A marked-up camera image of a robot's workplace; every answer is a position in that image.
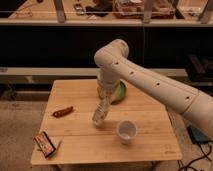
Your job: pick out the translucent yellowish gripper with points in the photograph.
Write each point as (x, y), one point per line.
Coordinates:
(107, 92)

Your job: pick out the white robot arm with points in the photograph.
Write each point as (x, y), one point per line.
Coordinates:
(191, 103)

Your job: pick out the green bowl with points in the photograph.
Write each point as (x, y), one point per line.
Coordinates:
(120, 92)

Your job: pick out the brown sausage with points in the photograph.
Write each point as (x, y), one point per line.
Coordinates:
(63, 112)

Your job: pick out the white paper cup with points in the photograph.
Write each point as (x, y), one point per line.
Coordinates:
(126, 131)

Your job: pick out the wooden table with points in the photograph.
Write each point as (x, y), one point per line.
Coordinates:
(83, 143)

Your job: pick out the orange snack packet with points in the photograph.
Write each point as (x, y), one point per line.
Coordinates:
(48, 146)

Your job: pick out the black power adapter box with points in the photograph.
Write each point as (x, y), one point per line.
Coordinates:
(196, 136)

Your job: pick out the metal shelf rail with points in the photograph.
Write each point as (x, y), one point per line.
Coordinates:
(76, 71)

